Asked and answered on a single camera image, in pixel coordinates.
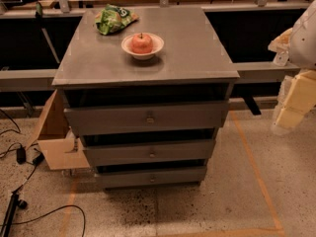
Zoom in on middle grey drawer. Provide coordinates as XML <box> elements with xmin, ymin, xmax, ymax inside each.
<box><xmin>84</xmin><ymin>139</ymin><xmax>215</xmax><ymax>166</ymax></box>

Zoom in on brown cardboard box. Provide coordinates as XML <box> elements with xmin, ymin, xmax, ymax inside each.
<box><xmin>26</xmin><ymin>90</ymin><xmax>90</xmax><ymax>170</ymax></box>

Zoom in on bottom grey drawer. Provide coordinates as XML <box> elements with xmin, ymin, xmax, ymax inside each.
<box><xmin>95</xmin><ymin>166</ymin><xmax>206</xmax><ymax>189</ymax></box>

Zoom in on grey drawer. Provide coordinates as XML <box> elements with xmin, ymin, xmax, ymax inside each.
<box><xmin>64</xmin><ymin>101</ymin><xmax>228</xmax><ymax>135</ymax></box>
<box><xmin>95</xmin><ymin>166</ymin><xmax>206</xmax><ymax>189</ymax></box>
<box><xmin>84</xmin><ymin>139</ymin><xmax>215</xmax><ymax>166</ymax></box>

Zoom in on black stand base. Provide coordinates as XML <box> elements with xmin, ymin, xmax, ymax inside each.
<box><xmin>0</xmin><ymin>193</ymin><xmax>28</xmax><ymax>237</ymax></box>

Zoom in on black floor cable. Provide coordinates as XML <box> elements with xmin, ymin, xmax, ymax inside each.
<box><xmin>0</xmin><ymin>204</ymin><xmax>87</xmax><ymax>237</ymax></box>

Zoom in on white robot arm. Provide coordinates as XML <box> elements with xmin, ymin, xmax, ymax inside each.
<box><xmin>268</xmin><ymin>1</ymin><xmax>316</xmax><ymax>135</ymax></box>

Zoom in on red apple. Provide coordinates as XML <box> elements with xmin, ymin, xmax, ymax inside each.
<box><xmin>130</xmin><ymin>33</ymin><xmax>153</xmax><ymax>54</ymax></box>

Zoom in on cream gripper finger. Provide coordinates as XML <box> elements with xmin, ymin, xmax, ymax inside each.
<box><xmin>268</xmin><ymin>28</ymin><xmax>292</xmax><ymax>66</ymax></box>
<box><xmin>272</xmin><ymin>70</ymin><xmax>316</xmax><ymax>135</ymax></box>

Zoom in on grey drawer cabinet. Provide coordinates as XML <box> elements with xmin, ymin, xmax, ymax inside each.
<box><xmin>53</xmin><ymin>7</ymin><xmax>239</xmax><ymax>175</ymax></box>

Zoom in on white paper bowl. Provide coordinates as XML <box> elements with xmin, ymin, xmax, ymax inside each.
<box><xmin>121</xmin><ymin>33</ymin><xmax>164</xmax><ymax>60</ymax></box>

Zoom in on black power adapter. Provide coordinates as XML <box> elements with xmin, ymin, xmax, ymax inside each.
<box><xmin>16</xmin><ymin>146</ymin><xmax>26</xmax><ymax>164</ymax></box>

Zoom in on top grey drawer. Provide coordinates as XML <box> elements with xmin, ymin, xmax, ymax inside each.
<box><xmin>64</xmin><ymin>101</ymin><xmax>228</xmax><ymax>135</ymax></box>

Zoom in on green chip bag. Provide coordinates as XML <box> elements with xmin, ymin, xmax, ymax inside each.
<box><xmin>95</xmin><ymin>4</ymin><xmax>139</xmax><ymax>36</ymax></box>

